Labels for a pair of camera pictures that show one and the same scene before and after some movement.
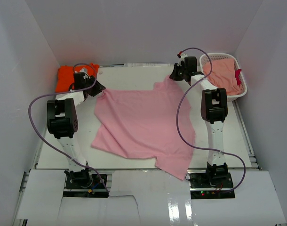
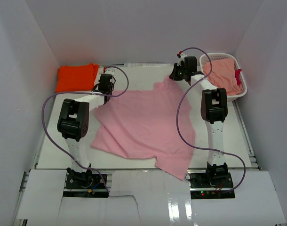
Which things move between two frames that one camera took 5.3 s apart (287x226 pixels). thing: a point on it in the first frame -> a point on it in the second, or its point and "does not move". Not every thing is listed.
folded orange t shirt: [65, 75] does not move
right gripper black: [174, 76] does not move
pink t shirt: [155, 124] does not move
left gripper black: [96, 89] -> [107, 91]
